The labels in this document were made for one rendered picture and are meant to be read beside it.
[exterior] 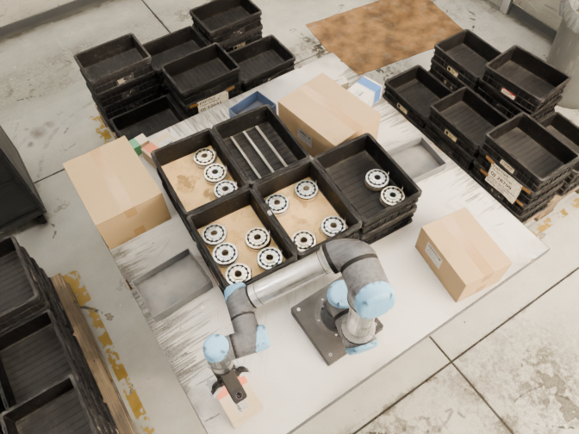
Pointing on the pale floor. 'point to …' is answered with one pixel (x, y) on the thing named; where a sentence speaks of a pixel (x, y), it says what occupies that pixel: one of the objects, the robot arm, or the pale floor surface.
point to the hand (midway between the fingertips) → (233, 387)
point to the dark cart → (16, 189)
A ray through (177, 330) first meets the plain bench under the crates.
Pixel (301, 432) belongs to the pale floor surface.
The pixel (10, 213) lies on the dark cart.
